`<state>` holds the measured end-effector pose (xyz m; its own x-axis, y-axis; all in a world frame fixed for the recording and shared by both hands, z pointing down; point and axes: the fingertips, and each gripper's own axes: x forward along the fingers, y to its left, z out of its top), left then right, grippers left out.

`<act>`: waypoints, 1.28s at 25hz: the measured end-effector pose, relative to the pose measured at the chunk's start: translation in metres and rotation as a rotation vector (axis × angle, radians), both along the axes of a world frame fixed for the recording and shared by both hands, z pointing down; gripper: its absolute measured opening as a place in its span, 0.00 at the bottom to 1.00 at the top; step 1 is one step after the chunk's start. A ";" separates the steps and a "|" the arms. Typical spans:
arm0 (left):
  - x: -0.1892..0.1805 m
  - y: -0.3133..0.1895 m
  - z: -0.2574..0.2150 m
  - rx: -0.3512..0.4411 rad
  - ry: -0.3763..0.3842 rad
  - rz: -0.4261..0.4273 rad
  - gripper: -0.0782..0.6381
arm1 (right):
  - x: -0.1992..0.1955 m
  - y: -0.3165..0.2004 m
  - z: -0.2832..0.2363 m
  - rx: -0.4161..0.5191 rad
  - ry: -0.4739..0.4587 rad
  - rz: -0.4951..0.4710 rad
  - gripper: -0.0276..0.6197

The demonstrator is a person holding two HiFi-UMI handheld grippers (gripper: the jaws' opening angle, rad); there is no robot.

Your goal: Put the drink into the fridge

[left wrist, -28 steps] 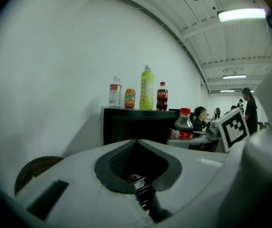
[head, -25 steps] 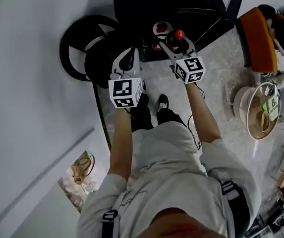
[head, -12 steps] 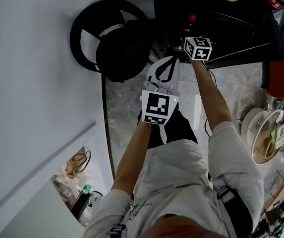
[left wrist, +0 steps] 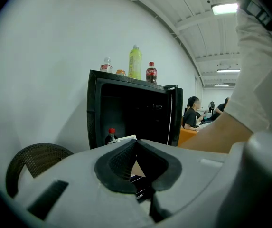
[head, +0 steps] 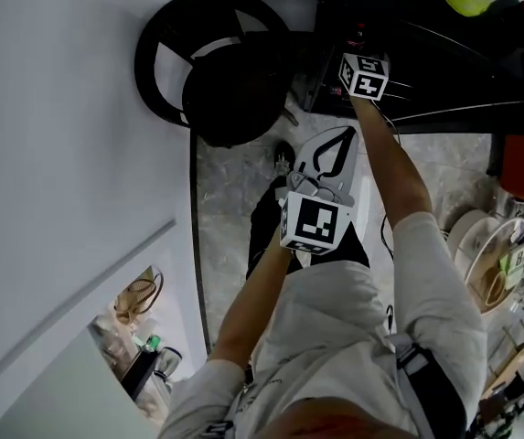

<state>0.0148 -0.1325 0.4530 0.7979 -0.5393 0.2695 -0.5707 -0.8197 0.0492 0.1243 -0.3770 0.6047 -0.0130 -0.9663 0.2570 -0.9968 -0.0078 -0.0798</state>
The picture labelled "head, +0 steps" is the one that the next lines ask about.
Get grey backpack strap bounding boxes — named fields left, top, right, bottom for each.
left=383, top=331, right=468, bottom=439

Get white round basket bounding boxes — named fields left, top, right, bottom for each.
left=446, top=208, right=524, bottom=316

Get person's black trousers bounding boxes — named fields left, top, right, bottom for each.
left=244, top=181, right=372, bottom=281

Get person's black shoe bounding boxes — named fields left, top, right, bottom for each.
left=272, top=140, right=297, bottom=178

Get black round stool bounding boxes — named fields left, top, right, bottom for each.
left=180, top=31, right=292, bottom=148

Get dark drink bottle red label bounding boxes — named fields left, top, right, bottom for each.
left=346, top=21, right=369, bottom=56

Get person's grey shirt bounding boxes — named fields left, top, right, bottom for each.
left=158, top=210, right=487, bottom=439

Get green labelled carton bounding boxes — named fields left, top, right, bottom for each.
left=497, top=243, right=524, bottom=292

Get beige woven bag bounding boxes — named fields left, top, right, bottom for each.
left=113, top=267, right=166, bottom=325

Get black thin cable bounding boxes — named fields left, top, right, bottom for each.
left=379, top=212, right=400, bottom=261

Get black fridge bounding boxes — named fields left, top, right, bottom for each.
left=301, top=0, right=524, bottom=135

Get white cabinet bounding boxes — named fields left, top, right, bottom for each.
left=0, top=219, right=178, bottom=439

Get person's left forearm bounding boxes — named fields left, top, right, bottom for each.
left=214, top=231, right=300, bottom=370

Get person's right forearm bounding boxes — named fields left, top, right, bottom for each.
left=349, top=94, right=433, bottom=226

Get black round ring frame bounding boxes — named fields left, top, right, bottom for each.
left=134, top=0, right=292, bottom=128

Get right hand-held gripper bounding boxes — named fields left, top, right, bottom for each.
left=337, top=51, right=391, bottom=103

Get steel kettle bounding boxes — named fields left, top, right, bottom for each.
left=151, top=346, right=184, bottom=384

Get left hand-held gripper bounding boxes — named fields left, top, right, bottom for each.
left=278, top=124, right=371, bottom=269

